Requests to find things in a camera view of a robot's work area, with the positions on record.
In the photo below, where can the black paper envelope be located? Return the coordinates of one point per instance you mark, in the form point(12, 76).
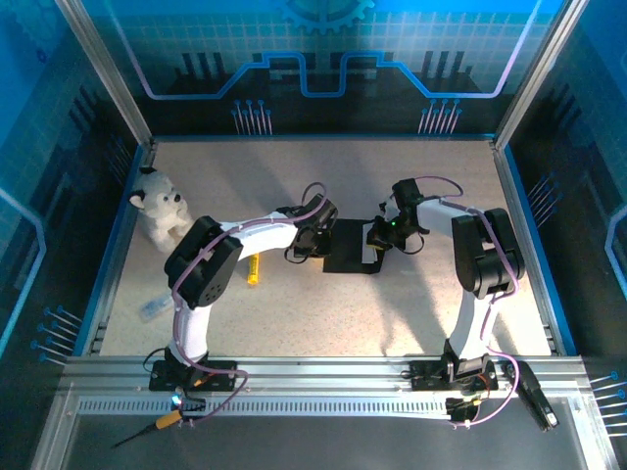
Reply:
point(348, 245)

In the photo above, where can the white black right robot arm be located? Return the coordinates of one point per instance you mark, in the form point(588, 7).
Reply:
point(490, 254)

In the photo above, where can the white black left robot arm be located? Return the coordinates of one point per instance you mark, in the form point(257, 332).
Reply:
point(206, 264)

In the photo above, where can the grey white plush husky toy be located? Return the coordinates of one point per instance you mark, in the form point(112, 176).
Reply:
point(157, 210)

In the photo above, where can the black controller box with LED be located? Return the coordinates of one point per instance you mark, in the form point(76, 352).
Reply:
point(193, 405)

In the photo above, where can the black handheld device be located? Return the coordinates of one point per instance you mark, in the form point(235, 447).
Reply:
point(536, 401)

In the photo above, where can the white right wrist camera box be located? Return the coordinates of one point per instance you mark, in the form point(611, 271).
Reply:
point(387, 203)

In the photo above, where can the blue edged table side rail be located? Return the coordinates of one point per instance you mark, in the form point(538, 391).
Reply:
point(513, 188)
point(114, 245)

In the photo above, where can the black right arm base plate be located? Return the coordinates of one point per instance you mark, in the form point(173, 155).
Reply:
point(426, 377)

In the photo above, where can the long aluminium frame rail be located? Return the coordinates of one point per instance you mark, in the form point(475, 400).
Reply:
point(318, 374)

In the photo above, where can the aluminium corner post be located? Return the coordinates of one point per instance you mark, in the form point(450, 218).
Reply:
point(108, 73)
point(539, 73)

